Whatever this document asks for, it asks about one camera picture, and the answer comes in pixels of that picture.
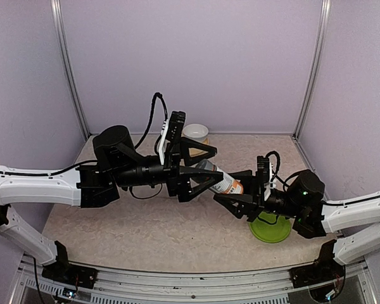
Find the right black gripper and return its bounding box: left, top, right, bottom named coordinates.
left=213, top=170, right=302, bottom=224

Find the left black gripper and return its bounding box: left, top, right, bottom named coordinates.
left=113, top=137, right=224, bottom=203

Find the orange pill bottle grey cap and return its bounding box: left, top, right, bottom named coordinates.
left=193, top=158, right=244, bottom=194

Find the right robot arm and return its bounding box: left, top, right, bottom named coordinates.
left=213, top=169, right=380, bottom=281

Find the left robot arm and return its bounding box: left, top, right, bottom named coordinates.
left=0, top=125, right=223, bottom=282

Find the white ceramic bowl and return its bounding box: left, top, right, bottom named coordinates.
left=182, top=123, right=209, bottom=143

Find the green round plate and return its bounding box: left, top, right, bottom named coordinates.
left=249, top=212, right=291, bottom=244

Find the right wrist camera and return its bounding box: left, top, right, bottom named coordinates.
left=256, top=156, right=280, bottom=204

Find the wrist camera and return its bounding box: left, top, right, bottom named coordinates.
left=256, top=156, right=280, bottom=204
left=156, top=111, right=186, bottom=165

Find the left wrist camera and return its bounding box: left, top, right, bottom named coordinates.
left=156, top=111, right=186, bottom=165

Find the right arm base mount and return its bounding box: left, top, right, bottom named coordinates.
left=289, top=239, right=346, bottom=288

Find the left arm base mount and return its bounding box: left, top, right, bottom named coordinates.
left=42, top=241, right=98, bottom=289

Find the front aluminium rail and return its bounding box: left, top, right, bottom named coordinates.
left=11, top=251, right=373, bottom=304

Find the right aluminium frame post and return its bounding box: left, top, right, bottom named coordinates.
left=293, top=0, right=331, bottom=141

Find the aluminium frame post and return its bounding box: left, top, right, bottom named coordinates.
left=50, top=0, right=91, bottom=140
left=293, top=0, right=331, bottom=141

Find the left aluminium frame post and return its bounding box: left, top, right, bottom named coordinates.
left=50, top=0, right=91, bottom=140

